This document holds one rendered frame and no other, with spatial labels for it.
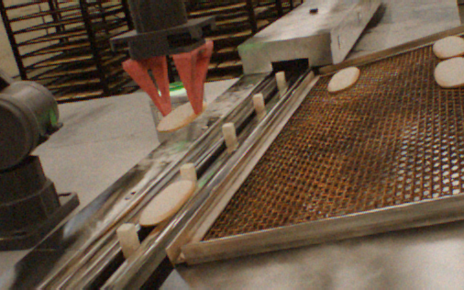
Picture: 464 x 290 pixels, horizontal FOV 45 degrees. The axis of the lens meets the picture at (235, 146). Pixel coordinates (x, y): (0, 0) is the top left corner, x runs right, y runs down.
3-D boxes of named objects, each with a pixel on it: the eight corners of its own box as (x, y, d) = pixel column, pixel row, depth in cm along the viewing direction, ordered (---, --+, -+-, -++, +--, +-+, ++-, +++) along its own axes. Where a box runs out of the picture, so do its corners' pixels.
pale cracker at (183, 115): (186, 106, 69) (184, 97, 68) (215, 104, 67) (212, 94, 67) (149, 134, 60) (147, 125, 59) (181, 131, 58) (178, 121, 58)
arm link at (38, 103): (4, 170, 70) (-17, 186, 65) (-25, 92, 67) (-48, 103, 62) (73, 157, 69) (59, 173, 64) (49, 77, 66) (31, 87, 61)
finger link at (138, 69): (163, 108, 68) (144, 32, 65) (217, 103, 65) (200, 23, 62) (137, 128, 62) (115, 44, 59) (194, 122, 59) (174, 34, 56)
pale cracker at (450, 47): (429, 48, 73) (427, 39, 73) (459, 38, 72) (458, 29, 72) (439, 62, 64) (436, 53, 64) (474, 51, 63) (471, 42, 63)
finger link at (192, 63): (172, 107, 67) (153, 30, 65) (226, 102, 65) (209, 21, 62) (147, 127, 61) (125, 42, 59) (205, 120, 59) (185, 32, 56)
